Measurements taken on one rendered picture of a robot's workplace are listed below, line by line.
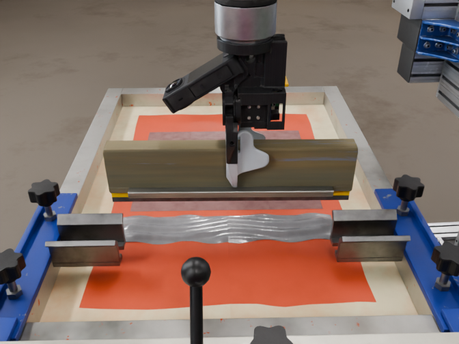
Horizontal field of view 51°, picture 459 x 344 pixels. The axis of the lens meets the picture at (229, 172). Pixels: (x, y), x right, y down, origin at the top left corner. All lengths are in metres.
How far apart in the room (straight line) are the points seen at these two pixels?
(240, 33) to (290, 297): 0.37
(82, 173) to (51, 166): 2.05
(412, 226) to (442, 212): 1.86
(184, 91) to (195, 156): 0.10
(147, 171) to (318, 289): 0.30
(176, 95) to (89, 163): 0.37
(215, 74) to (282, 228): 0.31
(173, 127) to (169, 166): 0.45
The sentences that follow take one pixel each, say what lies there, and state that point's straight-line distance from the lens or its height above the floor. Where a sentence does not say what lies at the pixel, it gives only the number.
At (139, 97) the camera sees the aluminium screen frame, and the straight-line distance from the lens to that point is 1.24.
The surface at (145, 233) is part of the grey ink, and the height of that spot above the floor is 0.96.
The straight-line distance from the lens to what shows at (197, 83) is 0.62.
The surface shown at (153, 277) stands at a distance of 0.74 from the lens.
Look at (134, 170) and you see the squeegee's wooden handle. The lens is 0.70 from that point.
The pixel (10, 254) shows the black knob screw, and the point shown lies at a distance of 0.67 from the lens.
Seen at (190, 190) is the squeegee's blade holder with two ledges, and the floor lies 1.07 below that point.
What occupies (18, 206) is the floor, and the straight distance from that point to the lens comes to 2.70.
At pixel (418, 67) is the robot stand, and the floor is 0.99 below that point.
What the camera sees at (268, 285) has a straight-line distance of 0.72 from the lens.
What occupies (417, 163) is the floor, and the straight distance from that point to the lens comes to 3.03.
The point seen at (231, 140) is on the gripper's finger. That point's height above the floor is 1.17.
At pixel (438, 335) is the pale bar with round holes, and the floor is 1.04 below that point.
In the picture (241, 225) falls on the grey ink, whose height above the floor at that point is 0.96.
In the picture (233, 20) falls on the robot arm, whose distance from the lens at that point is 0.59.
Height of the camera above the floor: 1.47
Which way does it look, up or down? 32 degrees down
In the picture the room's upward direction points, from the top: straight up
